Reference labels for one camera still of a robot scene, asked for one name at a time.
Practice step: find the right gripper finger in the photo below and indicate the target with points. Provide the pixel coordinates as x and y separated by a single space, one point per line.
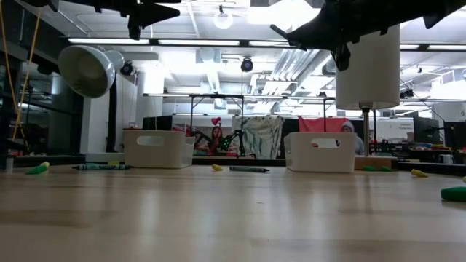
316 31

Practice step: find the cylinder shade lamp wooden base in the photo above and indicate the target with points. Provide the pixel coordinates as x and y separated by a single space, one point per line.
367 83

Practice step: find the black overhead beam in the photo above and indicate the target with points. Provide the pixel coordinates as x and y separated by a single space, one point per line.
218 43

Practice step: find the white gooseneck desk lamp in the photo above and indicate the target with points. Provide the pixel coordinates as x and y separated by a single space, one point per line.
87 71

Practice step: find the red cloth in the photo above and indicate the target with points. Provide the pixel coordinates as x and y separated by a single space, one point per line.
316 124

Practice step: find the person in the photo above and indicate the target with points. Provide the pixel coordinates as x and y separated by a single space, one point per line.
355 136
217 140

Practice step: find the red heart balloon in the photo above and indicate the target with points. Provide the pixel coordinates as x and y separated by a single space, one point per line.
216 121

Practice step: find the paint stained white sheet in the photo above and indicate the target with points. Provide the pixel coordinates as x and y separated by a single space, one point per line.
260 138

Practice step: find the black monitor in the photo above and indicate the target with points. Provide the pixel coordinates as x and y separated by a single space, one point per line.
455 135
426 130

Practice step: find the white plastic bin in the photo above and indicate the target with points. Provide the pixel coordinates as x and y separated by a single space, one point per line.
160 156
309 160

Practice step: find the green crayon piece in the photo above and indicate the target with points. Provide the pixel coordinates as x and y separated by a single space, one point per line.
454 194
386 168
369 168
34 170

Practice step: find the white cup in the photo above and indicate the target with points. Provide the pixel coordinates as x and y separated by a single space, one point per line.
9 163

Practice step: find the black ceiling camera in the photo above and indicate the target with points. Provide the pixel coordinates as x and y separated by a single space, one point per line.
247 64
126 68

